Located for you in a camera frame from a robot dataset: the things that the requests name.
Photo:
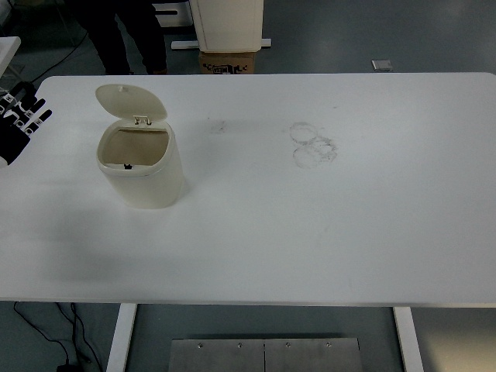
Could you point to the brown cardboard box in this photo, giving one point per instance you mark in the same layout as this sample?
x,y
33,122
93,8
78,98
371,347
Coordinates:
x,y
227,63

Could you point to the white table leg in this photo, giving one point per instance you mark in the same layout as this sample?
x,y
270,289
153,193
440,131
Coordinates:
x,y
408,341
122,337

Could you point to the grey floor socket plate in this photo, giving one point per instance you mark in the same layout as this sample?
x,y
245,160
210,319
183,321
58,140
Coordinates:
x,y
382,65

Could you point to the white drawer cabinet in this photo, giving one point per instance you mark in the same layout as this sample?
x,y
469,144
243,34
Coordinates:
x,y
173,13

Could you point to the cream plastic trash can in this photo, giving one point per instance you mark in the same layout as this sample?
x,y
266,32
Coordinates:
x,y
138,154

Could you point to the white table leg left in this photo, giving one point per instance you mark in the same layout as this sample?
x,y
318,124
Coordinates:
x,y
122,337

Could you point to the white side table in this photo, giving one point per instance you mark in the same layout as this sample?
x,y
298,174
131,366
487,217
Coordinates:
x,y
9,46

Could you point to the white table leg right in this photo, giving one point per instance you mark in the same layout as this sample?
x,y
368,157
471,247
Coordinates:
x,y
408,341

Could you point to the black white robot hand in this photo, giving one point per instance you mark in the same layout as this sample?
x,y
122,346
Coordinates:
x,y
13,139

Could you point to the white floor bar foot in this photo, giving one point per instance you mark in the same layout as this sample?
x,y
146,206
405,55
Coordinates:
x,y
193,44

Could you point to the grey metal base plate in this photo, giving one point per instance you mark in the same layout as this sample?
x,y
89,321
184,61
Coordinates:
x,y
334,354

